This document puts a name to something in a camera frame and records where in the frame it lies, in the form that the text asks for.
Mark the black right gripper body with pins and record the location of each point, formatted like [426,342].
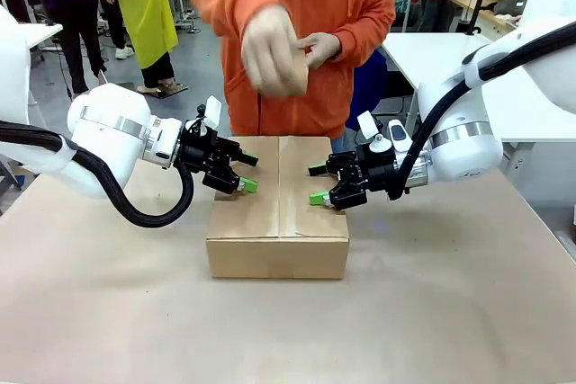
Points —
[378,175]

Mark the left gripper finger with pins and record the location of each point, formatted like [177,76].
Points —
[225,179]
[240,154]

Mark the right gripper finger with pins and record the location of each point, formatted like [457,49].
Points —
[346,195]
[342,163]

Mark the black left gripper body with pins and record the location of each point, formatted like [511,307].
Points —
[204,154]

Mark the brown cardboard box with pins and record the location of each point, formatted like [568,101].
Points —
[252,258]

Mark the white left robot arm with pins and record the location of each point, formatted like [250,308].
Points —
[112,109]

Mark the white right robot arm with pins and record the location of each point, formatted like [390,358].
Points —
[468,150]

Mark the person's left forearm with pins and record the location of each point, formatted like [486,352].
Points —
[369,38]

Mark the person's gloved right hand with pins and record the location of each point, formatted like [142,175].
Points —
[270,51]

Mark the person's gloved left hand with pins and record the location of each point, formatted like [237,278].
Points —
[324,49]

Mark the dark blue chair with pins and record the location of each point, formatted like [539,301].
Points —
[371,87]

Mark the large white table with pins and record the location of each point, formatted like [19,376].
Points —
[432,56]

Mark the person in yellow apron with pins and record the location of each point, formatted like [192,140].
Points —
[144,6]

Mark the person in black clothes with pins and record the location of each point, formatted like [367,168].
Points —
[81,6]

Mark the light wooden table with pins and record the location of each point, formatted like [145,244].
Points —
[490,13]

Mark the small white table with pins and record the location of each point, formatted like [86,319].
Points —
[18,2]

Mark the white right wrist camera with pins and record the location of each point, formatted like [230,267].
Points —
[378,143]

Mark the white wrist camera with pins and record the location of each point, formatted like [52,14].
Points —
[378,143]
[212,112]

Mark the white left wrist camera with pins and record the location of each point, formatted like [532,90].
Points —
[212,112]

